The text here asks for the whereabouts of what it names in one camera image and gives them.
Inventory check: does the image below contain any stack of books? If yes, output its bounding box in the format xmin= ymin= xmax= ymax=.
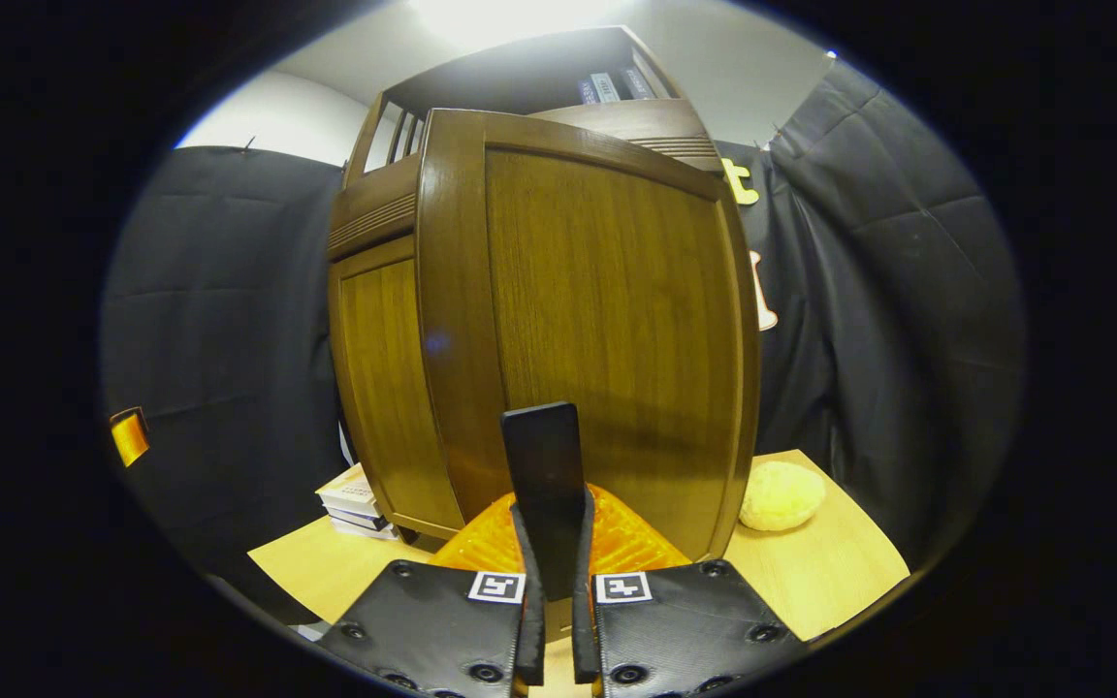
xmin=315 ymin=464 xmax=400 ymax=541

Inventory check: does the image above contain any black backdrop cloth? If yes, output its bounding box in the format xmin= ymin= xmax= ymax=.
xmin=101 ymin=58 xmax=1027 ymax=621

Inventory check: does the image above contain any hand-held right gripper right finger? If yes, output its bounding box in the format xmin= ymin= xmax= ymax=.
xmin=573 ymin=485 xmax=807 ymax=698

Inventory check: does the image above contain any wooden shoe cabinet door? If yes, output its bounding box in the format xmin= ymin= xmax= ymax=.
xmin=417 ymin=109 xmax=762 ymax=563
xmin=330 ymin=238 xmax=464 ymax=540

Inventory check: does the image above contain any yellow round sponge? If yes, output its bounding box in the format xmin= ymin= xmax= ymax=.
xmin=739 ymin=460 xmax=827 ymax=532

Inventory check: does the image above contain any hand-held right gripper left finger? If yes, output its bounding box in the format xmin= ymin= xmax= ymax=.
xmin=314 ymin=490 xmax=547 ymax=698

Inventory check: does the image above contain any wooden double-door shoe cabinet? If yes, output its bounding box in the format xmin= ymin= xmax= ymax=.
xmin=328 ymin=26 xmax=726 ymax=544

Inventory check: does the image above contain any large ceiling light panel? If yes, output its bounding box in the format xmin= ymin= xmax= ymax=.
xmin=408 ymin=0 xmax=622 ymax=51

